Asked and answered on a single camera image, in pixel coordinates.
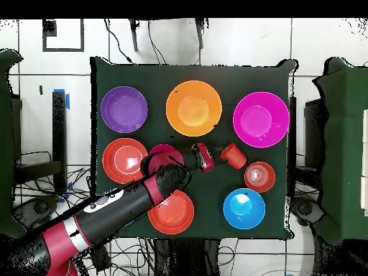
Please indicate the orange cup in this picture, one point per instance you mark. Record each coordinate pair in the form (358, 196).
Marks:
(234, 156)

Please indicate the small orange bowl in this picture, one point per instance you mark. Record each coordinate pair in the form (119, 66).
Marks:
(259, 176)

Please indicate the large yellow-orange bowl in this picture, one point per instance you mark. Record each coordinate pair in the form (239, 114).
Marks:
(194, 109)

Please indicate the large blue bowl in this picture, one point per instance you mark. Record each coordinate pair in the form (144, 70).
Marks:
(244, 208)

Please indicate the large pink bowl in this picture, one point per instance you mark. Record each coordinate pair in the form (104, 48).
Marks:
(261, 119)

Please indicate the wide red-orange bowl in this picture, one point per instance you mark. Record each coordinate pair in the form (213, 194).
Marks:
(175, 215)
(123, 161)

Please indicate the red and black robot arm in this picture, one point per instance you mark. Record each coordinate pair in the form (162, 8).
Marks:
(115, 210)

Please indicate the small magenta bowl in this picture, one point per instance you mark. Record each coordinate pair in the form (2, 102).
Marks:
(162, 148)

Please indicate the black metal stand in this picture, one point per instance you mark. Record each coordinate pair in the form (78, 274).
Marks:
(59, 138)
(292, 129)

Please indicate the dark green tablecloth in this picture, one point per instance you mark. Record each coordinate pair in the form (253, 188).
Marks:
(201, 72)

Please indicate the wide purple bowl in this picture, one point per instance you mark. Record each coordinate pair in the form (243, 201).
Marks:
(124, 109)

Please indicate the grey stand leg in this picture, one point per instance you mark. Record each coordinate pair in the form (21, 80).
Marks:
(134, 37)
(200, 34)

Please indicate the green cloth covered table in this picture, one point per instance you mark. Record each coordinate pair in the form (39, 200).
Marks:
(5, 143)
(345, 143)

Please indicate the black floor power box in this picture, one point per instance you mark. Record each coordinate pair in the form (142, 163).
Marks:
(100, 258)

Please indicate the blue tape strip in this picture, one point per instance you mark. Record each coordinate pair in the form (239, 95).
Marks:
(67, 100)

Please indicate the small black floor object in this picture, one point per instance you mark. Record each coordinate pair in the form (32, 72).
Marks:
(41, 90)

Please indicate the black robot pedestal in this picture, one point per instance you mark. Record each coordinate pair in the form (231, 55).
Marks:
(187, 258)

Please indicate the black square floor frame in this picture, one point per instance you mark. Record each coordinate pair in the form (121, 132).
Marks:
(49, 28)

